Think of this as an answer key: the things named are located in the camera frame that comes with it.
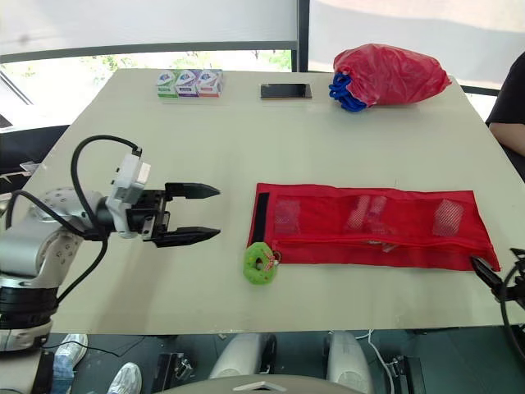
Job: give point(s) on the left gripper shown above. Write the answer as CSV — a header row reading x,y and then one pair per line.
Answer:
x,y
145,209

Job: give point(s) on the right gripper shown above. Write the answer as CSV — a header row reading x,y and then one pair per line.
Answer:
x,y
512,293

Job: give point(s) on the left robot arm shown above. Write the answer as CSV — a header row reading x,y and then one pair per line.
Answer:
x,y
24,250

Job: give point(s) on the red mesh pouch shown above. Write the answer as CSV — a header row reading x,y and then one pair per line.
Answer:
x,y
410,254

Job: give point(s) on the small white pack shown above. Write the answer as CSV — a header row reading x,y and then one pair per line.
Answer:
x,y
363,211
286,217
448,217

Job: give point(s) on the green donut toy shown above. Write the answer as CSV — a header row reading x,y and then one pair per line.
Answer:
x,y
254,273

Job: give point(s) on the purple soap pack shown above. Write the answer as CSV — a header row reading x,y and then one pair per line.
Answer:
x,y
186,85

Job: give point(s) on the green soap pack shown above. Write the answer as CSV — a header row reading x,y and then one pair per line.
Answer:
x,y
165,85

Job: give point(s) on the orange soap pack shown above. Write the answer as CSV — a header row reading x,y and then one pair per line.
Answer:
x,y
210,84

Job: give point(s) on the black smartphone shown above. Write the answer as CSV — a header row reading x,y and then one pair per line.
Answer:
x,y
286,91

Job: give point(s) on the robot body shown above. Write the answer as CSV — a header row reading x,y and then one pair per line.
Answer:
x,y
246,361

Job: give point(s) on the person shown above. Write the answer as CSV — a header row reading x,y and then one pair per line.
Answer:
x,y
508,106
69,353

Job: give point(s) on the red plastic bag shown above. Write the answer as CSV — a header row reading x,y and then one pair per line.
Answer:
x,y
393,76

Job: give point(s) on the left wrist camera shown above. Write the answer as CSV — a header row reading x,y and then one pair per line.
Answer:
x,y
129,176

